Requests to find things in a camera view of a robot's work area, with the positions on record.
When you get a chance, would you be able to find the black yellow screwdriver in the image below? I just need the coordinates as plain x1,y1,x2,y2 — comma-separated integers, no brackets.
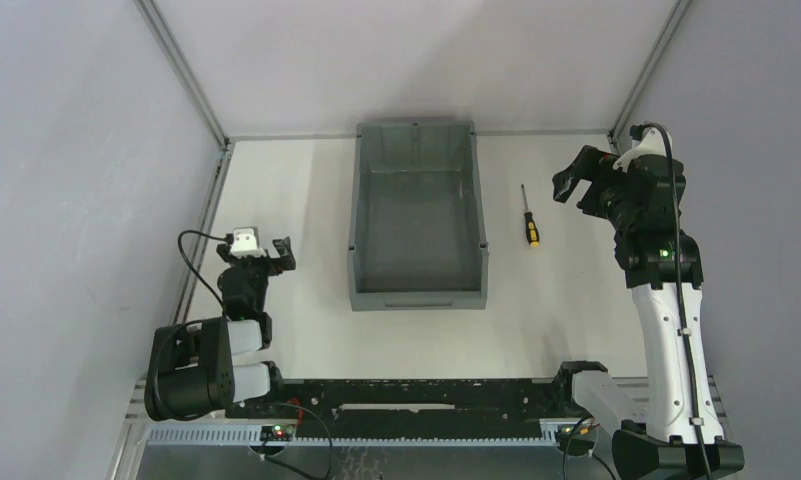
521,184,540,247

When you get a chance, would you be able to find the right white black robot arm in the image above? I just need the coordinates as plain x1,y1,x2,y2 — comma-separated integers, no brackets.
553,145,745,479

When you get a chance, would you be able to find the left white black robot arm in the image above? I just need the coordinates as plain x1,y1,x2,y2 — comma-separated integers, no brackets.
144,227,296,421

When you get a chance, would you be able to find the grey plastic bin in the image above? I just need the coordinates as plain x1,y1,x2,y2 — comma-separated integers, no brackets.
346,119,489,311

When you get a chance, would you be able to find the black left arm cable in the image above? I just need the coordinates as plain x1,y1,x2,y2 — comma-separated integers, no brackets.
176,229,236,313

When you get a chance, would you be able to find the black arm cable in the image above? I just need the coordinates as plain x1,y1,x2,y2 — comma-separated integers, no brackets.
176,229,236,313
641,122,714,480

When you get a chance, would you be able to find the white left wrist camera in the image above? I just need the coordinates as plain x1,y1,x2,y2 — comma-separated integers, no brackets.
229,227,267,258

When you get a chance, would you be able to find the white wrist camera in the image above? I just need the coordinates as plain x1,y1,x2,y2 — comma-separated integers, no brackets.
229,227,267,258
613,122,670,173

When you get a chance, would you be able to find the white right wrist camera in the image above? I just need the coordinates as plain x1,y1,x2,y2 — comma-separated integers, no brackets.
613,122,670,173

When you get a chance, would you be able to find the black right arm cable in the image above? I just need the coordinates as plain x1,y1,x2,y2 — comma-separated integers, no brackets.
641,122,714,480

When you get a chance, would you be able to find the aluminium frame profile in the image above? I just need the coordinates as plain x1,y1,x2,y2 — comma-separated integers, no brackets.
106,1,232,479

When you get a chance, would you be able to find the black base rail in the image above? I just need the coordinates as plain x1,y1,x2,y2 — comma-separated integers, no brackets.
225,363,587,441

